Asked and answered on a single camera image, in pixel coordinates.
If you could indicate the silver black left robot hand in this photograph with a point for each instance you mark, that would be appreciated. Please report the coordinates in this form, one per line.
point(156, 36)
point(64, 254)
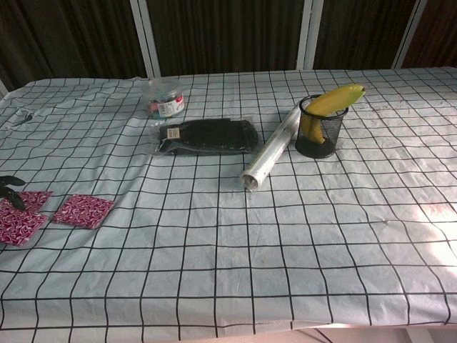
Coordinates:
point(14, 196)

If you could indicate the clear plastic jar with clips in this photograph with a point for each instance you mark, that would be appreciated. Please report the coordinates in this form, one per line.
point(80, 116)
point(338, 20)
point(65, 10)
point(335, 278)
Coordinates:
point(162, 100)

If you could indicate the black gloves in plastic bag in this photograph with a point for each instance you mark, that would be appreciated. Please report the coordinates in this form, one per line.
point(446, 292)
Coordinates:
point(210, 137)

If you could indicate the white black grid tablecloth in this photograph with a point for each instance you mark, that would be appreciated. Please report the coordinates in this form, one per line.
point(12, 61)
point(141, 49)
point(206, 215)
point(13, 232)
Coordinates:
point(228, 250)

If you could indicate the clear plastic film roll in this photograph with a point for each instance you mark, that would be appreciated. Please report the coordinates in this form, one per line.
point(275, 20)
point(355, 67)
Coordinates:
point(271, 150)

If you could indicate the dark brown curtain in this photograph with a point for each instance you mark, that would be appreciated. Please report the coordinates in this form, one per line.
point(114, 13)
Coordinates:
point(228, 32)

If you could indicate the black mesh pen holder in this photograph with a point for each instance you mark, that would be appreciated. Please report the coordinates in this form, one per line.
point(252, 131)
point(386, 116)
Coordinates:
point(317, 137)

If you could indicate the yellow banana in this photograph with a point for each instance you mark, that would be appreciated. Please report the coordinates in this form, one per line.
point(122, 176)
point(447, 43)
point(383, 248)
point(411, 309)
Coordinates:
point(335, 98)

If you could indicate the white frame post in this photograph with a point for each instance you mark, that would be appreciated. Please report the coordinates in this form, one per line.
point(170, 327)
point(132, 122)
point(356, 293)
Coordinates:
point(308, 32)
point(408, 32)
point(145, 35)

